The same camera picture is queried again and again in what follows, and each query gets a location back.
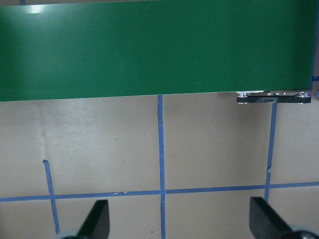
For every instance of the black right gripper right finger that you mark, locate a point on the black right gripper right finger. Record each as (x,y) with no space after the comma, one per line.
(264,222)

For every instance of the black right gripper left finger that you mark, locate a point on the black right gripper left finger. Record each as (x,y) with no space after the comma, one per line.
(97,223)

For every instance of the green conveyor belt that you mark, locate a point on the green conveyor belt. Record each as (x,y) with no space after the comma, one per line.
(132,48)

